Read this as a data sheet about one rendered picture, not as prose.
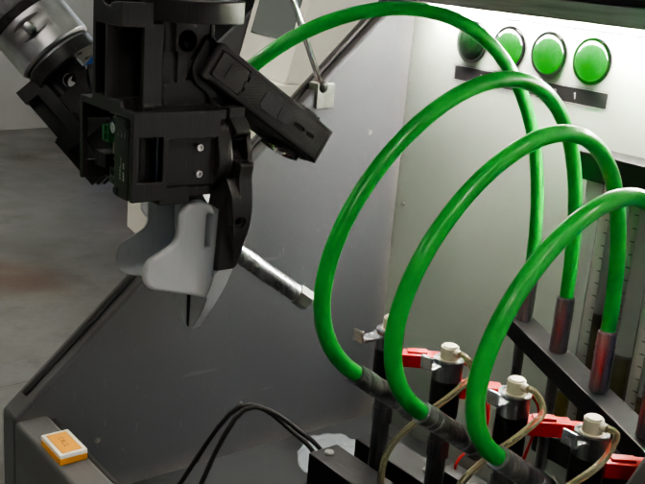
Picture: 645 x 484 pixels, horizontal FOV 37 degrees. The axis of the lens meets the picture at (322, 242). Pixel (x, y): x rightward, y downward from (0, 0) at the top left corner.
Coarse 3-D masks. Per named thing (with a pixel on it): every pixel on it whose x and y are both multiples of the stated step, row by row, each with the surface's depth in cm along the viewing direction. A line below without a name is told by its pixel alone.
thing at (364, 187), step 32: (448, 96) 78; (544, 96) 86; (416, 128) 77; (384, 160) 76; (576, 160) 91; (352, 192) 75; (576, 192) 92; (352, 224) 75; (576, 256) 95; (320, 288) 76; (320, 320) 76; (384, 384) 83
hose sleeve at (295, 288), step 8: (240, 256) 95; (248, 256) 95; (256, 256) 95; (240, 264) 95; (248, 264) 95; (256, 264) 95; (264, 264) 96; (256, 272) 96; (264, 272) 96; (272, 272) 96; (280, 272) 97; (264, 280) 96; (272, 280) 96; (280, 280) 96; (288, 280) 97; (280, 288) 97; (288, 288) 97; (296, 288) 97; (288, 296) 97; (296, 296) 97
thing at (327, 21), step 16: (320, 16) 91; (336, 16) 90; (352, 16) 91; (368, 16) 91; (432, 16) 93; (448, 16) 93; (464, 16) 94; (288, 32) 90; (304, 32) 90; (320, 32) 91; (464, 32) 95; (480, 32) 95; (272, 48) 90; (288, 48) 90; (496, 48) 96; (256, 64) 90; (512, 64) 97; (528, 96) 98; (528, 112) 99; (528, 128) 100; (528, 240) 104; (528, 256) 104
